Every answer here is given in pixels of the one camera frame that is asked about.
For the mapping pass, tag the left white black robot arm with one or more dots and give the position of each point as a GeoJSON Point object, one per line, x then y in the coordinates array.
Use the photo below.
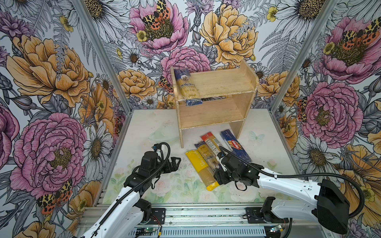
{"type": "Point", "coordinates": [129, 209]}

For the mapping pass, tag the dark blue spaghetti bag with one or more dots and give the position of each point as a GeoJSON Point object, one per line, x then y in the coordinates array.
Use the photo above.
{"type": "Point", "coordinates": [187, 87]}

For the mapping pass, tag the right small circuit board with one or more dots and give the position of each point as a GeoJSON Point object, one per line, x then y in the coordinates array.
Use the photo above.
{"type": "Point", "coordinates": [276, 229]}

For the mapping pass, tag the yellow spaghetti bag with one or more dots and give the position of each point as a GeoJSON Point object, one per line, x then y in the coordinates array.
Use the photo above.
{"type": "Point", "coordinates": [203, 169]}

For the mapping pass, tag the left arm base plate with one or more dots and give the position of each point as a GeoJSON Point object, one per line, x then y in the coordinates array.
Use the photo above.
{"type": "Point", "coordinates": [157, 217]}

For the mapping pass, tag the aluminium front rail frame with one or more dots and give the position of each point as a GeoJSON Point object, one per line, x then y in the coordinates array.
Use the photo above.
{"type": "Point", "coordinates": [225, 221]}

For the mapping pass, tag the wooden two-tier shelf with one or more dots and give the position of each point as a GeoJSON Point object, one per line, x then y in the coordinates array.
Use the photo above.
{"type": "Point", "coordinates": [229, 95]}

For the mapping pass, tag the blue gold spaghetti bag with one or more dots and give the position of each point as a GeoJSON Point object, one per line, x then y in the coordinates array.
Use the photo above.
{"type": "Point", "coordinates": [208, 155]}

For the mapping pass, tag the small green circuit board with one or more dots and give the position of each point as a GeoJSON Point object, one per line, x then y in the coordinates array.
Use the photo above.
{"type": "Point", "coordinates": [145, 231]}

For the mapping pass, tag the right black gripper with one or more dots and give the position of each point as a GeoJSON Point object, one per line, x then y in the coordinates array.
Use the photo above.
{"type": "Point", "coordinates": [220, 176]}

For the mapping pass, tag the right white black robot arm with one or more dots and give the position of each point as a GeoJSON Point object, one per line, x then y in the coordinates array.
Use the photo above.
{"type": "Point", "coordinates": [311, 201]}

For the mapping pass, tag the blue Barilla spaghetti box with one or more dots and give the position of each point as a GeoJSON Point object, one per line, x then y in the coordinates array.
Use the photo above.
{"type": "Point", "coordinates": [234, 145]}

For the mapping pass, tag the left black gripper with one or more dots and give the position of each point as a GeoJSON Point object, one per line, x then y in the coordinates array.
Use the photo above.
{"type": "Point", "coordinates": [175, 167]}

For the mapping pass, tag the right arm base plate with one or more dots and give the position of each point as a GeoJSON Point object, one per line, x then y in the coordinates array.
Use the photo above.
{"type": "Point", "coordinates": [254, 215]}

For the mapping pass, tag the red clear spaghetti bag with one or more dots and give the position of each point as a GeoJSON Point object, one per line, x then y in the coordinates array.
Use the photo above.
{"type": "Point", "coordinates": [212, 142]}

